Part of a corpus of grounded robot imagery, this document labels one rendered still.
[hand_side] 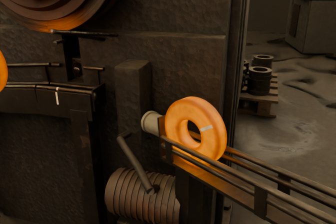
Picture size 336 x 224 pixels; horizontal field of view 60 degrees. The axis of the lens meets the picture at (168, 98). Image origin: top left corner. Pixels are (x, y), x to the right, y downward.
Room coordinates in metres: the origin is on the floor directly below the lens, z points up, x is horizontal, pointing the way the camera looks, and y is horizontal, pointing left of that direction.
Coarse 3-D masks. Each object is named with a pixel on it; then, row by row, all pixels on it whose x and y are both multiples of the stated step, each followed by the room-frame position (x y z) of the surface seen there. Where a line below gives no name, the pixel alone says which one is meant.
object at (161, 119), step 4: (160, 116) 0.62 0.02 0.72; (164, 116) 0.62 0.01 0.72; (160, 120) 0.61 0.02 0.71; (164, 120) 0.62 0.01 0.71; (160, 124) 0.61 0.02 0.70; (164, 124) 0.62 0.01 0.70; (160, 128) 0.61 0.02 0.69; (164, 128) 0.62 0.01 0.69; (160, 132) 0.61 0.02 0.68; (164, 132) 0.62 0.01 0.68; (160, 140) 0.61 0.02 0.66; (160, 144) 0.60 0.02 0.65; (160, 148) 0.60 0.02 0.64; (160, 152) 0.60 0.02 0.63; (164, 152) 0.61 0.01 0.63; (160, 156) 0.60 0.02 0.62
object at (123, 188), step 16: (112, 176) 0.65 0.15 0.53; (128, 176) 0.64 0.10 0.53; (160, 176) 0.64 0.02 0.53; (112, 192) 0.61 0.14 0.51; (128, 192) 0.60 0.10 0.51; (144, 192) 0.60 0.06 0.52; (160, 192) 0.59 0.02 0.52; (112, 208) 0.60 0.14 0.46; (128, 208) 0.58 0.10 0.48; (144, 208) 0.58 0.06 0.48; (160, 208) 0.57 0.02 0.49; (176, 208) 0.56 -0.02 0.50
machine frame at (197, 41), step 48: (144, 0) 0.91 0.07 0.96; (192, 0) 0.87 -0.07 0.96; (240, 0) 0.91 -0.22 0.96; (0, 48) 1.01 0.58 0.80; (48, 48) 0.95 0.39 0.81; (96, 48) 0.90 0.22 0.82; (144, 48) 0.85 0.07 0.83; (192, 48) 0.81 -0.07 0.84; (240, 48) 1.31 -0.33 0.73; (0, 144) 1.04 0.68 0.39; (48, 144) 0.97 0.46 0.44; (144, 144) 0.85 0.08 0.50; (0, 192) 1.06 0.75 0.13; (48, 192) 0.98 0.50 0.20
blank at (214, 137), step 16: (192, 96) 0.59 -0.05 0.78; (176, 112) 0.58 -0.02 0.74; (192, 112) 0.55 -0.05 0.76; (208, 112) 0.53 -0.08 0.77; (176, 128) 0.58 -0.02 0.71; (208, 128) 0.52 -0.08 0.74; (224, 128) 0.53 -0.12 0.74; (192, 144) 0.57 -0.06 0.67; (208, 144) 0.52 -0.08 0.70; (224, 144) 0.52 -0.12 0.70
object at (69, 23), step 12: (96, 0) 0.78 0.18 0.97; (108, 0) 0.83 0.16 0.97; (12, 12) 0.86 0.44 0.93; (84, 12) 0.79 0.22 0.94; (96, 12) 0.79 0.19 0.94; (24, 24) 0.85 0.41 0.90; (36, 24) 0.84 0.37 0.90; (48, 24) 0.83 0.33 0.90; (60, 24) 0.82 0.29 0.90; (72, 24) 0.81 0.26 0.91
